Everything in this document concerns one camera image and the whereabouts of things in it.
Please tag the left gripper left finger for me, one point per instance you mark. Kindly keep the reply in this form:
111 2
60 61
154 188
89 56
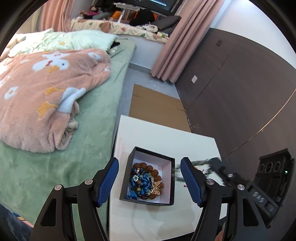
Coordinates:
104 180

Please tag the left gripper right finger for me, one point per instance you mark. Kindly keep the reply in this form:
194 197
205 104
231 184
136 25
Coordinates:
195 181

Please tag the black jewelry box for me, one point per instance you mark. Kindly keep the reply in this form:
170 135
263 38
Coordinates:
148 178

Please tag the white side table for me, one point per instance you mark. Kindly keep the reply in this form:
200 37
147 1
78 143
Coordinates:
172 213

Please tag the green bed sheet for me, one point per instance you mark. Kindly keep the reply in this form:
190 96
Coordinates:
28 178

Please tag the brown cardboard sheet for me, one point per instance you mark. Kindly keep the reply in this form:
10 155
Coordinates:
156 107

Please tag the dark brown wardrobe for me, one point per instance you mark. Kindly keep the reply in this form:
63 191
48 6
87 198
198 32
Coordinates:
244 98

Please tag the pink duck blanket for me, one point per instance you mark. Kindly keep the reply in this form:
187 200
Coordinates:
39 94

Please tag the light green pillow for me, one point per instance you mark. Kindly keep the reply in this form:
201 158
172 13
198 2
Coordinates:
49 40

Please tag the floral window seat cushion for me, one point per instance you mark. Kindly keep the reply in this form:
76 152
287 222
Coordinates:
149 32

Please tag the dark grey pillow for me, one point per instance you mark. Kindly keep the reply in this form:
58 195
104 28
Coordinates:
168 24

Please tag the pink curtain right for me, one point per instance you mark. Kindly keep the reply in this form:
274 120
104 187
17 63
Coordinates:
185 38

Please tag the pink curtain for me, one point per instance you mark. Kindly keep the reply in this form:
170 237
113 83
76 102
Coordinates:
185 38
56 14

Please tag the pink curtain left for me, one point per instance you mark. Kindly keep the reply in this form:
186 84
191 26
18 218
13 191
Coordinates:
56 14

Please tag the white folding tray table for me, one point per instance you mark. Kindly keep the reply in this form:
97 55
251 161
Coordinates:
128 12

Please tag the white wall socket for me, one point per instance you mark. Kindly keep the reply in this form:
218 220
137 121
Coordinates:
194 79

